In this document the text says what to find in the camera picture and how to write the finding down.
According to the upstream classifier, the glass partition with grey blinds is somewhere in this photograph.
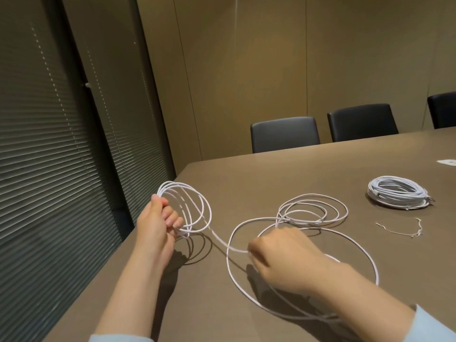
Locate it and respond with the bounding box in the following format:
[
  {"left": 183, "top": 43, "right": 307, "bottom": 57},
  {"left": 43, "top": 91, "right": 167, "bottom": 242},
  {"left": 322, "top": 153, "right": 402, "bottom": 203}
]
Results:
[{"left": 0, "top": 0, "right": 177, "bottom": 342}]

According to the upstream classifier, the pile of white cables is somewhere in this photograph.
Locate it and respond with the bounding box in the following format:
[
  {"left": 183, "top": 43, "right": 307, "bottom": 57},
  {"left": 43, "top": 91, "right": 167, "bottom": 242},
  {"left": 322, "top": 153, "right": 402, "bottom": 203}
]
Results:
[{"left": 156, "top": 180, "right": 380, "bottom": 322}]

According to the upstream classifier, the bunch of white twist ties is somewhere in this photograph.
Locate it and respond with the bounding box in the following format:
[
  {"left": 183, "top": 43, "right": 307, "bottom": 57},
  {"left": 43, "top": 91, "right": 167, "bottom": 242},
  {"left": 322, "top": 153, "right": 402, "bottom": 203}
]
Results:
[{"left": 376, "top": 218, "right": 425, "bottom": 239}]

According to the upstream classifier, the person's left hand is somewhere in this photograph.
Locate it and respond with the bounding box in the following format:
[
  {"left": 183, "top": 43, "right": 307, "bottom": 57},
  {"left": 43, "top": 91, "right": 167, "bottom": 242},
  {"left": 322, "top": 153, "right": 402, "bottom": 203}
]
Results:
[{"left": 136, "top": 194, "right": 184, "bottom": 260}]

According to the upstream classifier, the person's right forearm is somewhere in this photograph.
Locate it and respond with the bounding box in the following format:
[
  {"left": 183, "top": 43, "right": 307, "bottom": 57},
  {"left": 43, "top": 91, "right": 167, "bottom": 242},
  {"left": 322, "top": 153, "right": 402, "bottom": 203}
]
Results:
[{"left": 310, "top": 261, "right": 456, "bottom": 342}]

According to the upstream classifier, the person's left forearm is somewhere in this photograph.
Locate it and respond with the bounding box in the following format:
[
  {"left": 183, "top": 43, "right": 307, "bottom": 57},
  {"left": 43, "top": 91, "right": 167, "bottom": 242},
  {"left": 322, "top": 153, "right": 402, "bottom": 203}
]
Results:
[{"left": 89, "top": 245, "right": 176, "bottom": 342}]

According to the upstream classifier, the white cable bundle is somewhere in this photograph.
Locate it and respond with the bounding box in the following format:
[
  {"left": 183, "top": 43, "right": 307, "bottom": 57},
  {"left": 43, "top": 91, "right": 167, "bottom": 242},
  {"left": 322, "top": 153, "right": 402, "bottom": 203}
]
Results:
[{"left": 368, "top": 175, "right": 428, "bottom": 200}]

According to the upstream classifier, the dark meeting chair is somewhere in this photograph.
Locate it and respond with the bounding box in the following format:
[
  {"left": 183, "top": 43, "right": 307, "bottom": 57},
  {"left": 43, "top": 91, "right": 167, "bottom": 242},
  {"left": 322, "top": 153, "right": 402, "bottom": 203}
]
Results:
[
  {"left": 327, "top": 103, "right": 399, "bottom": 143},
  {"left": 427, "top": 91, "right": 456, "bottom": 130},
  {"left": 250, "top": 116, "right": 321, "bottom": 154}
]

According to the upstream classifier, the person's right hand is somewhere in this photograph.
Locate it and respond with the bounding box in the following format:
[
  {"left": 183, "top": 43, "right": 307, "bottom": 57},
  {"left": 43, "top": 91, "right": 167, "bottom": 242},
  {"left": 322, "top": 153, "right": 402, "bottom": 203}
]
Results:
[{"left": 247, "top": 227, "right": 342, "bottom": 296}]

